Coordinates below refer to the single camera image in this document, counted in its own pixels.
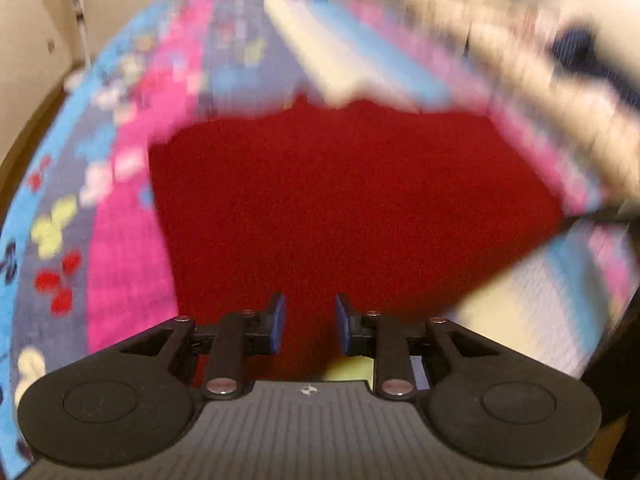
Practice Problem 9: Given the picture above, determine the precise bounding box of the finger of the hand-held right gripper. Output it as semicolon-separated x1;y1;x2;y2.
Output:
567;204;640;226

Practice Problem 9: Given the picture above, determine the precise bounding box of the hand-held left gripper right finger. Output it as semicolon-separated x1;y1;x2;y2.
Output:
334;294;502;402

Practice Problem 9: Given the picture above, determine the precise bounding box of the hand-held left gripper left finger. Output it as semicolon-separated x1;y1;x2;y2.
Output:
120;292;287;402

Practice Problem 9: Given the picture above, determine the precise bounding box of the red knitted sweater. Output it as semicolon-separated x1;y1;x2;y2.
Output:
147;95;573;383

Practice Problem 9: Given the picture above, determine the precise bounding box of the cream star-print quilt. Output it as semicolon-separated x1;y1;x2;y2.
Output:
405;0;640;201

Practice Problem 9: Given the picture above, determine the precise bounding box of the floral striped bed sheet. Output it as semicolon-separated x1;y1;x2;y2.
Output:
0;0;636;476

